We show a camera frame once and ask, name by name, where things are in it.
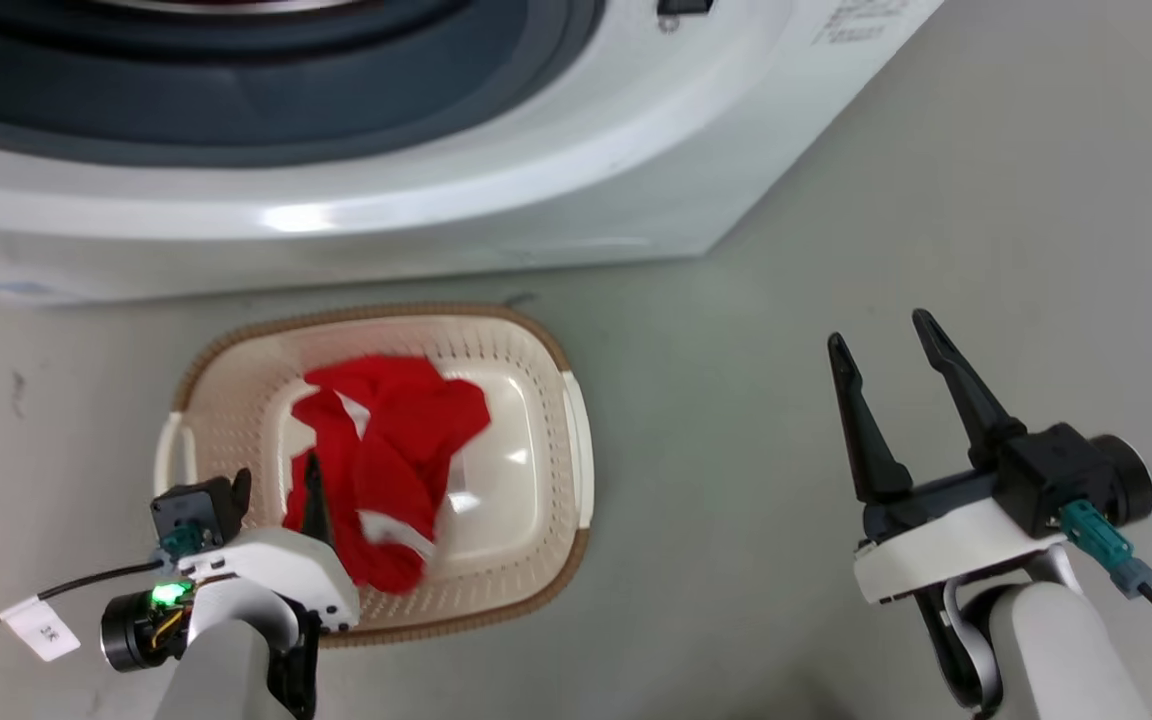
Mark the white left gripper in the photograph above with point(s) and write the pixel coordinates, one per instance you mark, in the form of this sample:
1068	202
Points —
286	570

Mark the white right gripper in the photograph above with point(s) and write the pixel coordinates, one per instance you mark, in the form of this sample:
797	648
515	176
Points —
946	545

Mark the red garment with white trim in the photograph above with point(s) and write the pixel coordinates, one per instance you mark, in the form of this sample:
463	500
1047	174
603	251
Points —
396	440

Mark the cream plastic laundry basket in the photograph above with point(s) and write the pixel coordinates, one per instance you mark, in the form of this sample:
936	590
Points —
521	470

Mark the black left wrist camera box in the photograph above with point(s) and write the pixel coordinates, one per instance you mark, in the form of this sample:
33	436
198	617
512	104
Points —
194	512

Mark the white front-load washing machine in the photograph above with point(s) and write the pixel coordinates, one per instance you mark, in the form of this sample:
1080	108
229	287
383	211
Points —
696	140

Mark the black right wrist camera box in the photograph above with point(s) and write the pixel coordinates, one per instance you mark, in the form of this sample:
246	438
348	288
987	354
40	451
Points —
1066	475

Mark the grey rubber door gasket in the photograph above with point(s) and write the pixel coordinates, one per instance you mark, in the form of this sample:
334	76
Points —
236	90

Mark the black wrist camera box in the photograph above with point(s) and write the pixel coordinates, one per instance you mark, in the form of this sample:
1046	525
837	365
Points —
194	512
1066	475

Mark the printed label sticker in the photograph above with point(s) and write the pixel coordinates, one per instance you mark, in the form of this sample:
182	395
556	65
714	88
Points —
861	20

